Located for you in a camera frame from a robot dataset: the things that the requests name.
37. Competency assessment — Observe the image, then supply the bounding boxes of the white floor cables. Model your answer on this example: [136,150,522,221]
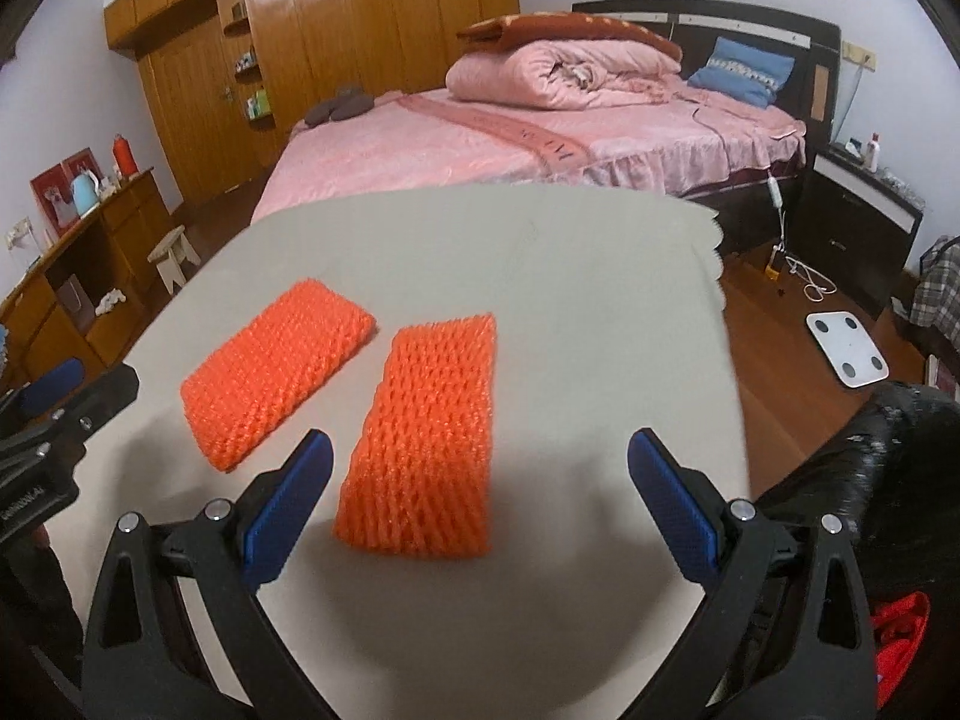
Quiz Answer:
[780,255,837,302]

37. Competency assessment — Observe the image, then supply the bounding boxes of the black glossy jacket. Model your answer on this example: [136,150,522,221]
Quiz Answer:
[757,382,960,720]

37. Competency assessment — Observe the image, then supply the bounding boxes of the brown folded blanket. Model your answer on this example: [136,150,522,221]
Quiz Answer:
[457,13,683,65]

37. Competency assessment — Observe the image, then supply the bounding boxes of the dark grey clothing pile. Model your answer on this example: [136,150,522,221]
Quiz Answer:
[304,86,374,127]

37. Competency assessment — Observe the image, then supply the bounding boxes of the wooden wardrobe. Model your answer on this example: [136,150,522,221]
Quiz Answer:
[103,0,521,203]

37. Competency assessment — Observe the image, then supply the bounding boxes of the light blue kettle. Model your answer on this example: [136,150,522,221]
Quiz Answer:
[70,171,101,217]

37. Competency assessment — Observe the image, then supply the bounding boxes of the dark bed headboard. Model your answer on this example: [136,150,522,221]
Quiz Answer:
[572,0,842,143]

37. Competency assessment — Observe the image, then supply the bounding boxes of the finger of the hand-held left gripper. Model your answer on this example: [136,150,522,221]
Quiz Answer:
[0,358,85,432]
[41,365,140,466]

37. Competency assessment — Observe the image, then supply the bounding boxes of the blue pillow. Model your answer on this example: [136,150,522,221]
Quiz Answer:
[686,36,794,107]

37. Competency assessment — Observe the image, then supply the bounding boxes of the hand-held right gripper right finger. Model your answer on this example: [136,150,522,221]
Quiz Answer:
[622,427,878,720]

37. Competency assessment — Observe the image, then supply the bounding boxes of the small wooden stool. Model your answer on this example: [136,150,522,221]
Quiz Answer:
[148,225,202,293]

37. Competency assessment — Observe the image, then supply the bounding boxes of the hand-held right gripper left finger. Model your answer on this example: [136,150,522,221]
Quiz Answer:
[81,429,335,720]

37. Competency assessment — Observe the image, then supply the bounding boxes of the bed with pink sheet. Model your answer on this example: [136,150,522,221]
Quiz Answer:
[251,86,807,226]

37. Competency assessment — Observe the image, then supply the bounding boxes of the plaid bag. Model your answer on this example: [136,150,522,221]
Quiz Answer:
[907,236,960,331]

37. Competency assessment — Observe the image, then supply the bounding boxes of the white cord with switch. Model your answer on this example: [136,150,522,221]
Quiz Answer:
[766,127,807,256]

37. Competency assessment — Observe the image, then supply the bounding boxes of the black nightstand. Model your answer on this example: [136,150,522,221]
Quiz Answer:
[795,144,925,316]

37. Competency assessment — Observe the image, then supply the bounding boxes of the red picture frame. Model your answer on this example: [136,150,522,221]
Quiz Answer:
[30,150,102,237]

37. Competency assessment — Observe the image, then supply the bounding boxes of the white bathroom scale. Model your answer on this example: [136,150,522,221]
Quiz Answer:
[806,310,890,389]

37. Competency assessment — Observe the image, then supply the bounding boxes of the orange foam net sleeve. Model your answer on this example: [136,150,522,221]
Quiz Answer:
[180,279,377,475]
[332,313,497,560]

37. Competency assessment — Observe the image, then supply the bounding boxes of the folded pink quilt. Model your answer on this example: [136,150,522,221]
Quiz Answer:
[446,40,683,112]

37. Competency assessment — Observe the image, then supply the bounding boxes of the wooden dresser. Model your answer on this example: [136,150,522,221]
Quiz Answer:
[0,169,177,391]

